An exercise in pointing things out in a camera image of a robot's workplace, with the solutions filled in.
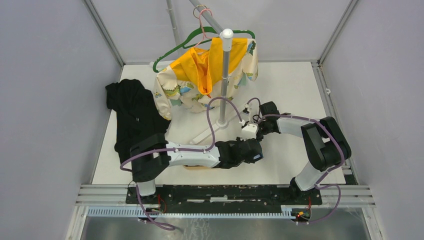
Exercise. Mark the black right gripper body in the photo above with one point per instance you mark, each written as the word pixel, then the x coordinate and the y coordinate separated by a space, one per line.
pixel 262 130

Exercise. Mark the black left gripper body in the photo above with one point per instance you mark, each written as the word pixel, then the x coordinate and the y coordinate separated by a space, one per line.
pixel 238 162

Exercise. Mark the yellow box of cards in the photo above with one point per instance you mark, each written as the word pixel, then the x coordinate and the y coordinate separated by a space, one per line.
pixel 196 167

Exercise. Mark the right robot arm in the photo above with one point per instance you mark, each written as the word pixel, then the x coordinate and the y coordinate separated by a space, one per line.
pixel 325 144

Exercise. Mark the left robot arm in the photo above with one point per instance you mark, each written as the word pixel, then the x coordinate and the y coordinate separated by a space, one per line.
pixel 152 156

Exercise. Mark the white clothes rack stand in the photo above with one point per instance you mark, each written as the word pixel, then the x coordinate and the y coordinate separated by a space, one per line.
pixel 226 35

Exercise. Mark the yellow dinosaur print shirt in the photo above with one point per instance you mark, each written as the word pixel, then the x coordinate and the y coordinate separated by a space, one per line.
pixel 193 79

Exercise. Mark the black garment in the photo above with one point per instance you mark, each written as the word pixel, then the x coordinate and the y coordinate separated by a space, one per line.
pixel 136 114

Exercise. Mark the pink clothes hanger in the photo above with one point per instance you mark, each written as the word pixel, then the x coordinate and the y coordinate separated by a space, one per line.
pixel 205 38

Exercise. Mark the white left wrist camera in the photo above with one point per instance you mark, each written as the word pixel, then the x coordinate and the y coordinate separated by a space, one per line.
pixel 249 131

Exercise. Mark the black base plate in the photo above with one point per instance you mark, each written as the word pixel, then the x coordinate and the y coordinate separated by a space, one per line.
pixel 228 199

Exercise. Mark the white slotted cable duct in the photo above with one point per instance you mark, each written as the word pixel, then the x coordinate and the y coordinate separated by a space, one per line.
pixel 136 211

